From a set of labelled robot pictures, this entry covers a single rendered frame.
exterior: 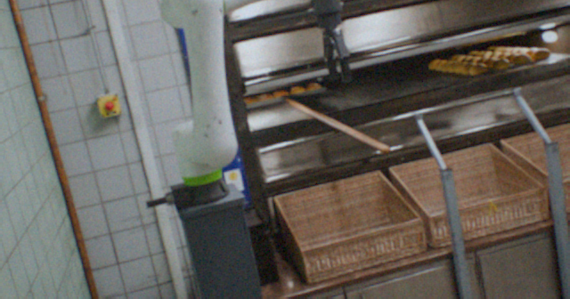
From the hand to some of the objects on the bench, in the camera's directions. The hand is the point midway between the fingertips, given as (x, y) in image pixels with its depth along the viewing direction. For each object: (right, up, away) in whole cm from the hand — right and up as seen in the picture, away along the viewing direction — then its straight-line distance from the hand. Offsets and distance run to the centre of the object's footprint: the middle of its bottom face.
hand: (340, 77), depth 209 cm
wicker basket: (+13, -72, +92) cm, 118 cm away
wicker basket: (+129, -45, +112) cm, 176 cm away
